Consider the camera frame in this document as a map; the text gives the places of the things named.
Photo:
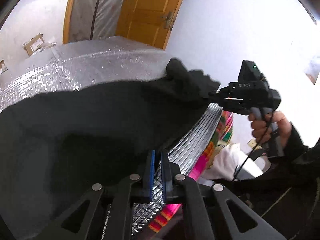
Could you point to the white cloth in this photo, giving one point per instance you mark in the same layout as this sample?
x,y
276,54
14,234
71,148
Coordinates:
x,y
225,162

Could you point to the clear plastic door curtain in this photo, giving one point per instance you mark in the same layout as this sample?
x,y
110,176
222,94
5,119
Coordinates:
x,y
100,7

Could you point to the cardboard box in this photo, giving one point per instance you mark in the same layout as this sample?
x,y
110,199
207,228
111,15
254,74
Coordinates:
x,y
33,43

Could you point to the wooden door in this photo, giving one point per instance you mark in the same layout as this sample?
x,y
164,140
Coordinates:
x,y
147,7

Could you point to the colourful striped bedsheet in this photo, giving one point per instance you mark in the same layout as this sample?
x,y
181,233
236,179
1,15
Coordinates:
x,y
220,140

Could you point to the wooden door frame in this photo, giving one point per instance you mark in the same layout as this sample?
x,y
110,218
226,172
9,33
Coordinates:
x,y
68,12

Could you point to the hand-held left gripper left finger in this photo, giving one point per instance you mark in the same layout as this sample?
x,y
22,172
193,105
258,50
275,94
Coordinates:
x,y
151,172

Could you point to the pile of packets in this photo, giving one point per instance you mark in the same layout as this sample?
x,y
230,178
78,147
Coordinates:
x,y
46,47

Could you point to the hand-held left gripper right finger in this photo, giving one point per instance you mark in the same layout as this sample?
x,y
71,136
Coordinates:
x,y
163,175

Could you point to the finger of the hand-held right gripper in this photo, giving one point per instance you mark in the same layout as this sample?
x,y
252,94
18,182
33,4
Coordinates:
x,y
223,95

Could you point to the person's right forearm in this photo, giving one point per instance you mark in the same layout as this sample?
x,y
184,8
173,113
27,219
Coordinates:
x,y
297,142

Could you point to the black pants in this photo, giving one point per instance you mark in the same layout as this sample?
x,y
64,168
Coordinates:
x,y
75,130

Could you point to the silver foil mat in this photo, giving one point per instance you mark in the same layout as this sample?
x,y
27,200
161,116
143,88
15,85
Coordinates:
x,y
100,62

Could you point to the person's right hand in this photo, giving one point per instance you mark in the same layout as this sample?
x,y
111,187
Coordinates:
x,y
282,125

